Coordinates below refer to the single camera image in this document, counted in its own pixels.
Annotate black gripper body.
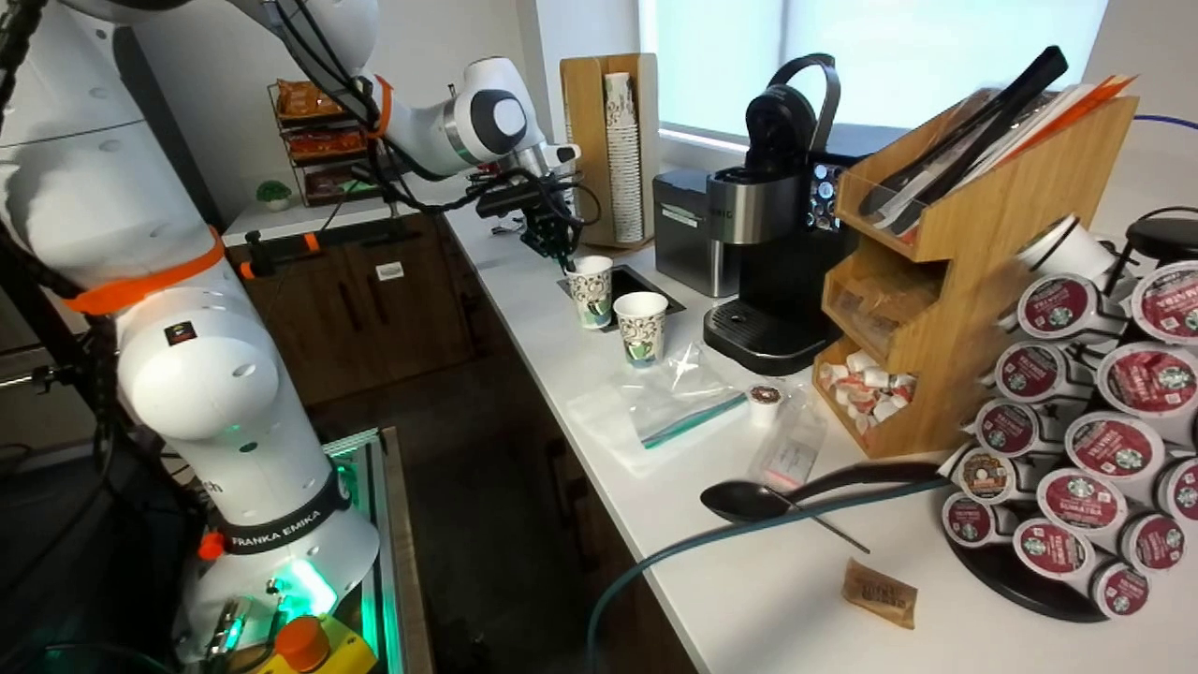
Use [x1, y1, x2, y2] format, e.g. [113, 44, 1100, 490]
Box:
[513, 178, 585, 239]

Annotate patterned paper cup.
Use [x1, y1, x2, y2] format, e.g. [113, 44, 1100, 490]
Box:
[565, 251, 618, 337]
[611, 287, 673, 371]

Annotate green lit robot base cart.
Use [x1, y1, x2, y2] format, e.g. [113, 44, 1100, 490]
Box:
[171, 424, 435, 674]

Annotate wooden cup dispenser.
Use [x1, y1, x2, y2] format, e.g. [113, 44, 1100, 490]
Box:
[557, 48, 663, 251]

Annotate creamer cup pile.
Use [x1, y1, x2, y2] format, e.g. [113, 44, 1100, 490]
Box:
[814, 350, 923, 434]

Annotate steel framed trash chute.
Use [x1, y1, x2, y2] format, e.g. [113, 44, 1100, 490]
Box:
[555, 260, 693, 320]

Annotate stainless steel countertop bin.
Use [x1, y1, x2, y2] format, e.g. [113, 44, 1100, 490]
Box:
[649, 166, 729, 305]

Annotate clear zip bag teal seal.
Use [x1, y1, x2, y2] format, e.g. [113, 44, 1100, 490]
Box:
[618, 351, 754, 455]

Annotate black silver coffee machine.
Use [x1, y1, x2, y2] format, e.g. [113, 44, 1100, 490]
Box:
[701, 48, 907, 377]

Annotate brown wooden cabinet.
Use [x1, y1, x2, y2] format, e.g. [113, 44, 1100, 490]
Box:
[229, 205, 487, 412]

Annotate clear plastic sleeve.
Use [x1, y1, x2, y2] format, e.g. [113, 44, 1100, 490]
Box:
[746, 396, 837, 498]

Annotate brown sugar packets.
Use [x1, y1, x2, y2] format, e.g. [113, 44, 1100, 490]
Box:
[828, 276, 911, 357]

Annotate black plastic spoon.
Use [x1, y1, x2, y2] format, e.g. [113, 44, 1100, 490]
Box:
[698, 457, 955, 527]

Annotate thin black stir stick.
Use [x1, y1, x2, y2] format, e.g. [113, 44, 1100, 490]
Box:
[784, 501, 880, 560]

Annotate black plastic cutlery bundle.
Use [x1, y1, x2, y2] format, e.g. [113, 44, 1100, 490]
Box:
[858, 42, 1075, 238]

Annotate wooden condiment organizer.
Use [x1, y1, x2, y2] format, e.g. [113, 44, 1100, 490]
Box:
[809, 70, 1142, 461]

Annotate single brown sugar packet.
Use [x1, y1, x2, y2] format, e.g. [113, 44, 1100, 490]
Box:
[840, 553, 923, 633]

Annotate yellow emergency stop box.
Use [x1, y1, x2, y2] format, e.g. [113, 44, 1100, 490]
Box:
[251, 613, 377, 674]

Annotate orange paper packets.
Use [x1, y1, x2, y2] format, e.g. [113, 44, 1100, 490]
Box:
[1030, 70, 1142, 130]

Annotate black coffee pod carousel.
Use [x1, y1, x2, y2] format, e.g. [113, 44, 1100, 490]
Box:
[931, 203, 1198, 631]

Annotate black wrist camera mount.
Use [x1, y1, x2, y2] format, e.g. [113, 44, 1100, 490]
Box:
[473, 166, 555, 226]

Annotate wire snack rack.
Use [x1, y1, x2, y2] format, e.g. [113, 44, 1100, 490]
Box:
[266, 77, 385, 205]

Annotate dark power cable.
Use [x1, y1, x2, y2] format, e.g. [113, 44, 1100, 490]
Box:
[581, 475, 955, 674]

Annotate bright window white frame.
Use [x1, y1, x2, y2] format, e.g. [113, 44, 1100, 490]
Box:
[639, 0, 1115, 149]

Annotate blue cable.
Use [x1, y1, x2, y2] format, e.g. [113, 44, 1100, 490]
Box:
[1132, 108, 1198, 140]

